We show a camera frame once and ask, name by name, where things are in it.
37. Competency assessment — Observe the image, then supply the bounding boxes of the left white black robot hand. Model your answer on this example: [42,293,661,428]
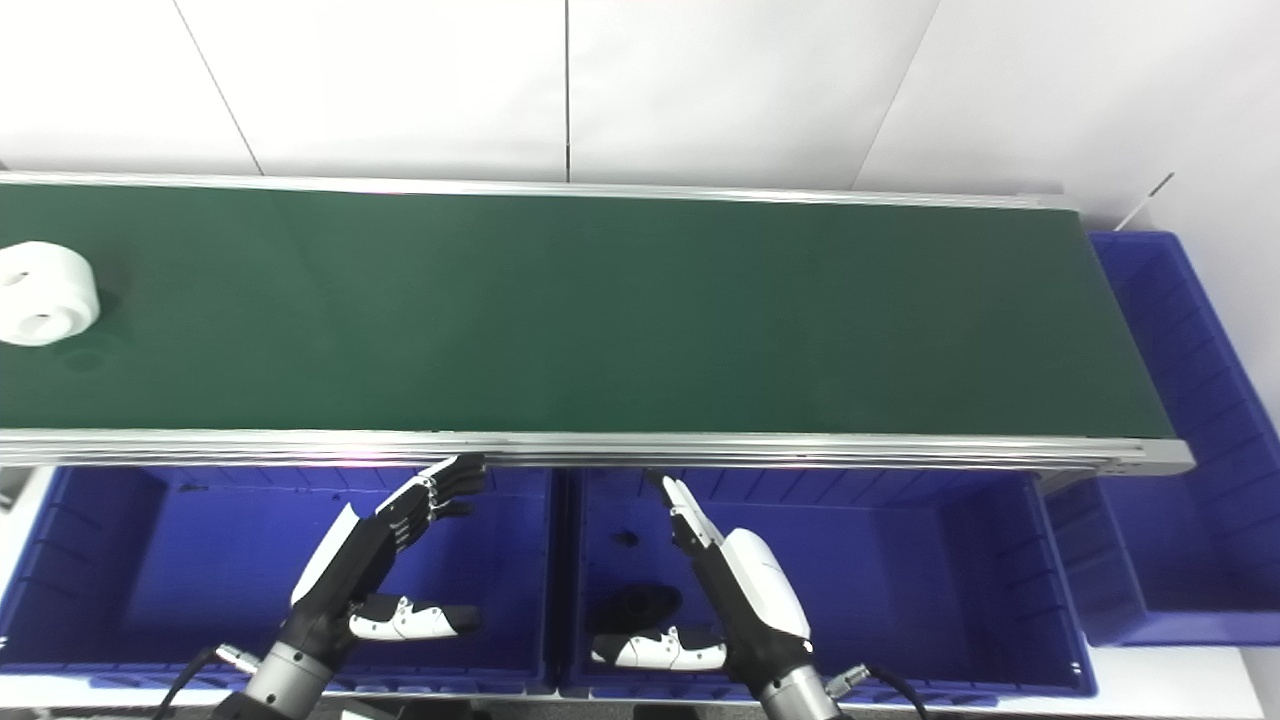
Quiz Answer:
[280,455,489,661]

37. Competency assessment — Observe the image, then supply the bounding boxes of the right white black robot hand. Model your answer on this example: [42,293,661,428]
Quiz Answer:
[590,470,814,691]

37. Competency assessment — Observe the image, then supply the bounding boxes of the white cylindrical plastic part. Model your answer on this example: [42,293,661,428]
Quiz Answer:
[0,241,101,347]

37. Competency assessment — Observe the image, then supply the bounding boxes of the black plastic part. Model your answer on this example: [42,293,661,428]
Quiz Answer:
[590,585,686,631]

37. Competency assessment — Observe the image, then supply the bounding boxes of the blue plastic bin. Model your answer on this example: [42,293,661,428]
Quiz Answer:
[0,465,558,696]
[557,468,1098,701]
[1045,232,1280,647]

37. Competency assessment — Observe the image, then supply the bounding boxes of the green conveyor belt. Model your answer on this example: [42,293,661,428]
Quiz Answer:
[0,183,1176,441]
[0,170,1196,477]

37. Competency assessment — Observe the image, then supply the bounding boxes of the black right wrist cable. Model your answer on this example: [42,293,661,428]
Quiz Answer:
[825,663,931,720]

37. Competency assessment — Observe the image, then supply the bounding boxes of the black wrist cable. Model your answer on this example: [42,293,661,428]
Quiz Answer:
[825,663,931,720]
[150,645,263,720]

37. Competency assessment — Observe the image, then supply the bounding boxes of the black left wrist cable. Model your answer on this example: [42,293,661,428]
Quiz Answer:
[150,645,263,720]

